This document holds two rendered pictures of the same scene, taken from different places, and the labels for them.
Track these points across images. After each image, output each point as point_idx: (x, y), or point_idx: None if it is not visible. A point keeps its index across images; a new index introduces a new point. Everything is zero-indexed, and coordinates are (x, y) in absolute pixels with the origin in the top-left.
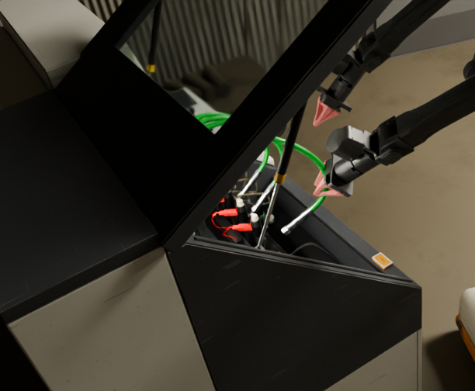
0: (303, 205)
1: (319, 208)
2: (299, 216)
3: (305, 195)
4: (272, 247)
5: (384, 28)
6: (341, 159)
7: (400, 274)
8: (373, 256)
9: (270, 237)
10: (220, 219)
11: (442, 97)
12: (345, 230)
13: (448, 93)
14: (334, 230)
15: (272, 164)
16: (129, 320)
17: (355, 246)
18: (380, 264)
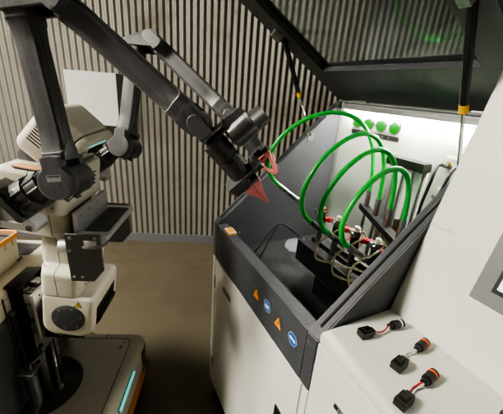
0: (280, 281)
1: (265, 273)
2: (288, 189)
3: (278, 288)
4: (309, 242)
5: (182, 92)
6: (259, 140)
7: (223, 227)
8: (235, 232)
9: (311, 249)
10: (363, 263)
11: (205, 80)
12: (247, 253)
13: (203, 78)
14: (256, 255)
15: (321, 324)
16: None
17: (244, 243)
18: (233, 228)
